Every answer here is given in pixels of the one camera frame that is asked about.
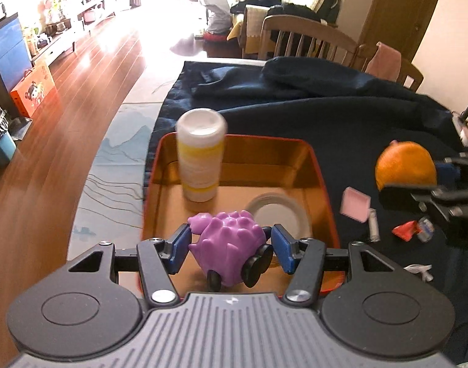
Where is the pink ridged soap dish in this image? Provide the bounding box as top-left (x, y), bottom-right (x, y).
top-left (340, 187), bottom-right (372, 223)

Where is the orange printed gift box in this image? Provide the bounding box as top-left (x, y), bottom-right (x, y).
top-left (10, 60), bottom-right (58, 119)

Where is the clear tape roll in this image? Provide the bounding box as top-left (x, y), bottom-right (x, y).
top-left (245, 192), bottom-right (313, 238)

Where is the dark clothes pile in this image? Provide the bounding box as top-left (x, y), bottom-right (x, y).
top-left (230, 0), bottom-right (323, 21)

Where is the pink flower arrangement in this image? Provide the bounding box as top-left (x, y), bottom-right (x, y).
top-left (38, 0), bottom-right (69, 33)

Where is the white plastic bag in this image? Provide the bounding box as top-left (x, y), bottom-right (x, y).
top-left (203, 0), bottom-right (232, 35)

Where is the yellow cloth covered chair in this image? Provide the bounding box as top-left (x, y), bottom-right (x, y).
top-left (228, 4), bottom-right (280, 60)

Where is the pink towel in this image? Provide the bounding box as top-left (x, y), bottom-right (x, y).
top-left (366, 42), bottom-right (402, 82)

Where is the dark flat screen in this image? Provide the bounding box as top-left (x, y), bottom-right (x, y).
top-left (0, 13), bottom-right (33, 96)

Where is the purple dinosaur toy car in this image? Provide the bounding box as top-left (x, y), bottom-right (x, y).
top-left (188, 211), bottom-right (275, 291)

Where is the dark blue cloth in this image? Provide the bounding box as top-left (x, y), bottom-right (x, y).
top-left (142, 57), bottom-right (468, 353)

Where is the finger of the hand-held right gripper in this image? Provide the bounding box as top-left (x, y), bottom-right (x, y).
top-left (435, 153), bottom-right (468, 186)
top-left (379, 184), bottom-right (468, 239)

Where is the small white tube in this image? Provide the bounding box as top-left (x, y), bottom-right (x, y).
top-left (367, 208), bottom-right (380, 243)

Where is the white low media cabinet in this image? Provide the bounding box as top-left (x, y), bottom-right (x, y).
top-left (30, 0), bottom-right (119, 66)

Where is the white crumpled plastic piece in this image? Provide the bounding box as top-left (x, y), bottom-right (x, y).
top-left (404, 264), bottom-right (434, 282)

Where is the red plastic wrapper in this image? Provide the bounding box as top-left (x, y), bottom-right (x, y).
top-left (392, 220), bottom-right (416, 241)

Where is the white yellow plastic bottle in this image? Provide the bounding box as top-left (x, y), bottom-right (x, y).
top-left (176, 108), bottom-right (229, 202)

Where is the light blue printed table mat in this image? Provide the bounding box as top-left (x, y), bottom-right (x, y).
top-left (67, 102), bottom-right (181, 277)

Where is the wooden slat-back chair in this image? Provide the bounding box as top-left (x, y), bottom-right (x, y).
top-left (261, 15), bottom-right (359, 66)

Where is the orange fruit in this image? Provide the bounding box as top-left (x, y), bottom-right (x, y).
top-left (375, 140), bottom-right (438, 191)

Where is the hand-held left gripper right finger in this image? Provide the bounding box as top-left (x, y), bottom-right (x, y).
top-left (271, 225), bottom-right (401, 308)

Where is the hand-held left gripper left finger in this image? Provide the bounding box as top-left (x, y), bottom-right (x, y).
top-left (67, 224), bottom-right (192, 311)

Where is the wooden door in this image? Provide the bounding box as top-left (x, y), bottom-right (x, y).
top-left (358, 0), bottom-right (447, 62)

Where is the small clear plastic item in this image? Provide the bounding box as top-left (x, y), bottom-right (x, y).
top-left (416, 217), bottom-right (434, 243)

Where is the blue trash bin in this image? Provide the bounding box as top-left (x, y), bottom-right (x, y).
top-left (0, 117), bottom-right (17, 167)

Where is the wooden chair with towel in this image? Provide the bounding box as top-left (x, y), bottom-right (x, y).
top-left (357, 42), bottom-right (424, 93)

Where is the orange metal tin tray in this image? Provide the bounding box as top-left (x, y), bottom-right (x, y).
top-left (140, 133), bottom-right (341, 300)

